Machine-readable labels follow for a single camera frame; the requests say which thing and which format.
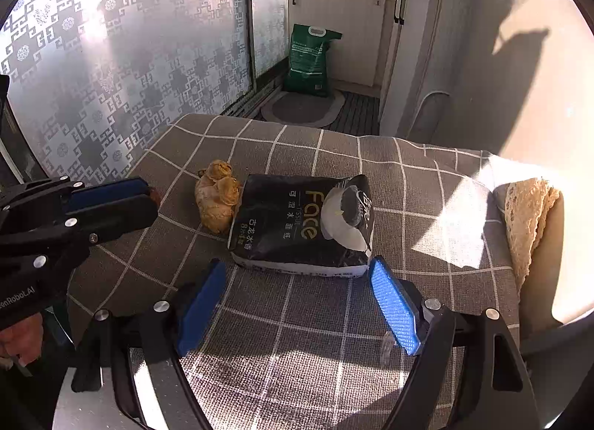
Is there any green sack with handle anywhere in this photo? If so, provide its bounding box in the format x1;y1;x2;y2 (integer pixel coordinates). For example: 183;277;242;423
283;24;343;98

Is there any grey checked cloth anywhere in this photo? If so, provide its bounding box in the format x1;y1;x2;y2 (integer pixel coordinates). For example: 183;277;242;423
56;113;564;430

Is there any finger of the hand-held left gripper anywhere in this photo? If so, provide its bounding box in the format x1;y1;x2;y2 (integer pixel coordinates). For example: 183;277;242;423
0;198;159;273
0;177;161;223

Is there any person's left hand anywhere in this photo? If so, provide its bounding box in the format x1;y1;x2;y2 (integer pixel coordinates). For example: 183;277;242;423
0;314;45;370

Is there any frosted patterned sliding door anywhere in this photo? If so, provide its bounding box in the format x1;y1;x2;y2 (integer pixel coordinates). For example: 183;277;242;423
0;0;254;185
251;0;293;78

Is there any low white kitchen cabinet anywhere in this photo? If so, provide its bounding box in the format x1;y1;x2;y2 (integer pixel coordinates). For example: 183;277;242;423
288;0;400;88

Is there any white fridge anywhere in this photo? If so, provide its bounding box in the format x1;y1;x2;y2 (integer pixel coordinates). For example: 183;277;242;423
436;0;594;329

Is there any black tissue pack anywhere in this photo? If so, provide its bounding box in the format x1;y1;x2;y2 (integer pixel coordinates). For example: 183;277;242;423
228;173;376;279

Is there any white lace cloth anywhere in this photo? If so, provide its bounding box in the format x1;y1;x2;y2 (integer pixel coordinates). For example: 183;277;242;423
503;178;561;289

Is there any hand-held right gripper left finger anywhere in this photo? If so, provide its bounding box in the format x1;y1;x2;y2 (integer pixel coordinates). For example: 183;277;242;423
69;257;228;430

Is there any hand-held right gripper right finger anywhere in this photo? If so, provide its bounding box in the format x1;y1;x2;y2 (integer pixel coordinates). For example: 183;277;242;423
369;256;541;430

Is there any tall white kitchen cabinet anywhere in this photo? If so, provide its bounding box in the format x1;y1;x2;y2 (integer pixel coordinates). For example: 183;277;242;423
378;0;467;134

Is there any grey oval floor mat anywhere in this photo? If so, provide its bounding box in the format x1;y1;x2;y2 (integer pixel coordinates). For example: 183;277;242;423
261;89;346;127

